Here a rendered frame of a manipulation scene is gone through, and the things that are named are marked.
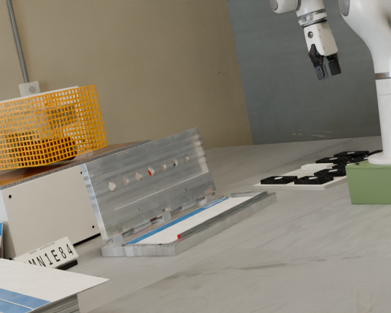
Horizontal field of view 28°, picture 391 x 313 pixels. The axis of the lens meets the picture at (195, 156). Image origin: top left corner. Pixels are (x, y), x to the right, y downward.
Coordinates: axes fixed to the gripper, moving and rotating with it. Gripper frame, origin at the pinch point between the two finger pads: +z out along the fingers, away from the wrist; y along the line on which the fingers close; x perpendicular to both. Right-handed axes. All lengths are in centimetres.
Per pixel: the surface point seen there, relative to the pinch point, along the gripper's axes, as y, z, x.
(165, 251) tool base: -89, 24, 5
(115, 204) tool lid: -82, 13, 21
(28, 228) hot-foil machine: -94, 12, 38
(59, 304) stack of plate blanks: -138, 18, -15
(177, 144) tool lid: -54, 5, 21
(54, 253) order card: -99, 18, 27
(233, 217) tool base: -66, 24, 2
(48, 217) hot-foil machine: -88, 11, 38
